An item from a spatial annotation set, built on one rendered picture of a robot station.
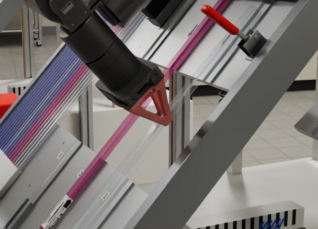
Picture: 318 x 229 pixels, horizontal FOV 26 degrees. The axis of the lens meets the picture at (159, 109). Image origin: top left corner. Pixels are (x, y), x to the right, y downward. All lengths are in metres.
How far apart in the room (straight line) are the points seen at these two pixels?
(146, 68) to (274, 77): 0.17
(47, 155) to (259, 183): 0.64
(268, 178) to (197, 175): 0.84
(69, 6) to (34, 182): 0.46
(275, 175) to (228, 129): 0.86
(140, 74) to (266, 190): 0.80
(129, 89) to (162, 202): 0.15
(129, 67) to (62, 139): 0.37
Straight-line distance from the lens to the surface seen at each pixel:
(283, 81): 0.95
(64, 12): 0.85
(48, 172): 1.21
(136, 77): 0.92
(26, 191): 1.23
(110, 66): 0.90
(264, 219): 1.40
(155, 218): 0.90
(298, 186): 1.70
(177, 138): 1.70
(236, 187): 1.67
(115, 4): 0.89
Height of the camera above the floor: 1.19
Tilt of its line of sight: 14 degrees down
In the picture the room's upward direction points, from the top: straight up
